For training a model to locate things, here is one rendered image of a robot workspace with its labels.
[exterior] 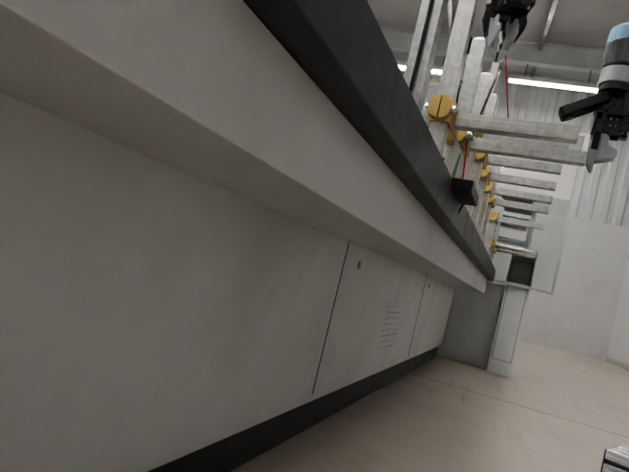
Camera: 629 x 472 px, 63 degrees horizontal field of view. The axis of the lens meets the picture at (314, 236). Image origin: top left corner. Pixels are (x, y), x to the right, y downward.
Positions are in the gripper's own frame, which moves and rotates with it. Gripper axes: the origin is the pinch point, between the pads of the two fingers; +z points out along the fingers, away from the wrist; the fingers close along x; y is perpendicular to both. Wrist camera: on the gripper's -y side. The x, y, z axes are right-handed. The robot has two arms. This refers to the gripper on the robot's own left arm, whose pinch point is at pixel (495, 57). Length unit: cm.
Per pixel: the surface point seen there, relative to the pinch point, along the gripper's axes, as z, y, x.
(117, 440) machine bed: 79, 40, -45
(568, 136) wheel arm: 14.5, 4.9, 16.4
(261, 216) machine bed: 45, 19, -37
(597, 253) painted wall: -87, -830, 456
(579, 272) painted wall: -45, -835, 435
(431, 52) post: 13.4, 24.5, -16.1
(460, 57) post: 1.9, 0.2, -7.3
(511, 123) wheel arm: 13.2, 0.9, 6.0
